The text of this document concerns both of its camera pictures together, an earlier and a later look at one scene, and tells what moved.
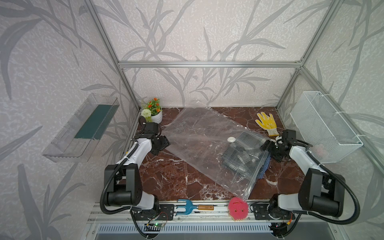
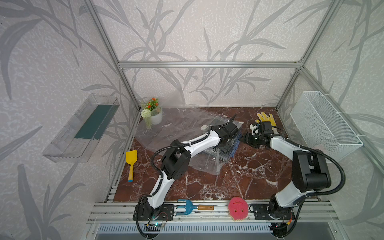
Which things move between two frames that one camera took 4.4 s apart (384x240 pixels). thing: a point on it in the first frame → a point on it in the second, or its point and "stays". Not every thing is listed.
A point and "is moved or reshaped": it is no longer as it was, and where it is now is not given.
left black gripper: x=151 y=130 → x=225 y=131
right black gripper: x=268 y=145 → x=247 y=139
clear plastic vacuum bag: x=230 y=154 is moved or reshaped
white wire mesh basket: x=328 y=135 stays
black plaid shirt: x=247 y=154 → x=217 y=150
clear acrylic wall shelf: x=78 y=140 stays
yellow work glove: x=267 y=123 stays
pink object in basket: x=319 y=149 stays
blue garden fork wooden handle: x=189 y=207 stays
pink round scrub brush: x=238 y=209 stays
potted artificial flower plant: x=153 y=112 stays
